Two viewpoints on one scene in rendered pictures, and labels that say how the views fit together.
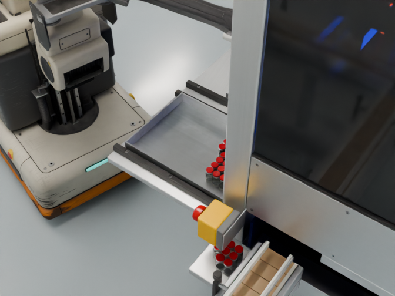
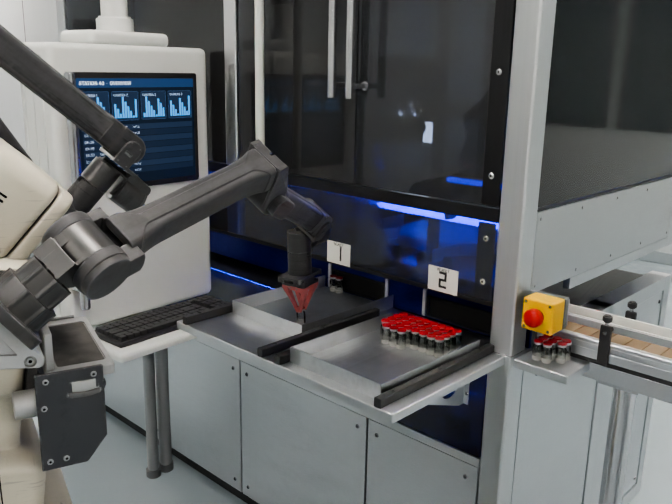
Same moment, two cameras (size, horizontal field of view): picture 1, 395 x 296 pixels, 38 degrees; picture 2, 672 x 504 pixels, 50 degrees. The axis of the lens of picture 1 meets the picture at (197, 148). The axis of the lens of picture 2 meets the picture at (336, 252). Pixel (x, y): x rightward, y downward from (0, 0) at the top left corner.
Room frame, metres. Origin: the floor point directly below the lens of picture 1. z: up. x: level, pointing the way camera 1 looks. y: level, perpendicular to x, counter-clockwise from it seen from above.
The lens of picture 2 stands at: (1.04, 1.47, 1.50)
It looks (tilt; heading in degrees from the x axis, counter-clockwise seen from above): 14 degrees down; 277
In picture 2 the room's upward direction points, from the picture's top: 1 degrees clockwise
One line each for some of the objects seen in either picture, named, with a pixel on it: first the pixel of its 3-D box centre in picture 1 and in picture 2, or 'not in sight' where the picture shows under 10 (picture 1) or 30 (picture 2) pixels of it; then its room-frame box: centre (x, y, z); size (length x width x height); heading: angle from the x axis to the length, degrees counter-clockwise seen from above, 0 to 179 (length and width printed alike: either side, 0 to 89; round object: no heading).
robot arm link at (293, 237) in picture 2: not in sight; (300, 240); (1.32, -0.17, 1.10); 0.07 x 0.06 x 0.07; 67
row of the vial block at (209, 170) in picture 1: (226, 157); (411, 337); (1.05, -0.08, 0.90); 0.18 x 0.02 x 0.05; 143
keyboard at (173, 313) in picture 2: not in sight; (167, 318); (1.73, -0.34, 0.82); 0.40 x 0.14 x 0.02; 58
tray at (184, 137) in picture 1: (200, 145); (386, 350); (1.10, -0.01, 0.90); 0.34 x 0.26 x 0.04; 53
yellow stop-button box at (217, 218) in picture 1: (217, 224); (544, 312); (0.76, -0.05, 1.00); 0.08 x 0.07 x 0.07; 54
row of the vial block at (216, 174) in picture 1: (233, 161); (417, 335); (1.03, -0.10, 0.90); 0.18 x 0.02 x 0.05; 143
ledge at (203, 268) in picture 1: (227, 266); (554, 362); (0.73, -0.07, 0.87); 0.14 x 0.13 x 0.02; 54
